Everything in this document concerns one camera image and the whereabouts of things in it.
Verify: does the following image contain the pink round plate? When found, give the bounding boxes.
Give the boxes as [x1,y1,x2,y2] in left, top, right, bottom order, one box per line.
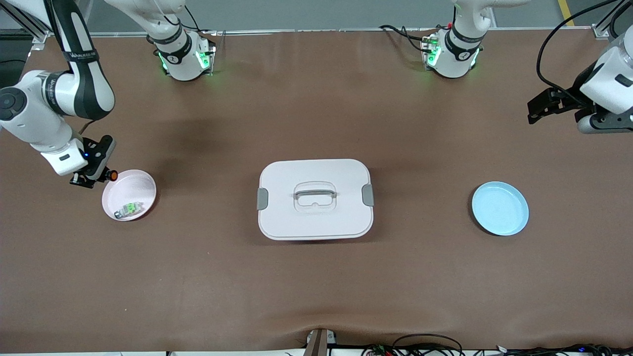
[102,170,157,222]

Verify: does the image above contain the light blue round plate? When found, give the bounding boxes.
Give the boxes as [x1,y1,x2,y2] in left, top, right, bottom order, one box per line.
[471,181,530,236]

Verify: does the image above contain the white lidded storage box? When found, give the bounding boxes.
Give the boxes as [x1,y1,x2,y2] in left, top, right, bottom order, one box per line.
[257,159,375,241]

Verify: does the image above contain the brown table mat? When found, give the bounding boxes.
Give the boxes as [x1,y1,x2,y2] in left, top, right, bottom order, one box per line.
[0,27,633,353]

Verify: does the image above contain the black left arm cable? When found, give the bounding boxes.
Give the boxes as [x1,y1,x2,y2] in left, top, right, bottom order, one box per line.
[537,0,619,107]

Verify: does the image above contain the green push-button switch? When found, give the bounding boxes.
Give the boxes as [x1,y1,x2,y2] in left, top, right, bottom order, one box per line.
[114,201,145,220]

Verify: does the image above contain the aluminium frame post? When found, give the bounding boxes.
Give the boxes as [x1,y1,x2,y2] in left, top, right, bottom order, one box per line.
[0,0,67,50]
[592,0,633,40]

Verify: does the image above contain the black arm base cables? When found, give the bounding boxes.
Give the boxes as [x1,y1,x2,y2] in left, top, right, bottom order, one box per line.
[379,24,436,52]

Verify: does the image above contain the black straight cable bundle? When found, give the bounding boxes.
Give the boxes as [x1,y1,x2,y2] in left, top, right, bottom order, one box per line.
[495,344,633,356]

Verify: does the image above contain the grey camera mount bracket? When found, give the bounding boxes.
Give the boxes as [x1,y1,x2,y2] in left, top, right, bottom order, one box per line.
[303,328,338,356]

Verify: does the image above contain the black looped cable bundle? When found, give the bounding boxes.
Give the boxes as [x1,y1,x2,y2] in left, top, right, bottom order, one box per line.
[361,334,465,356]

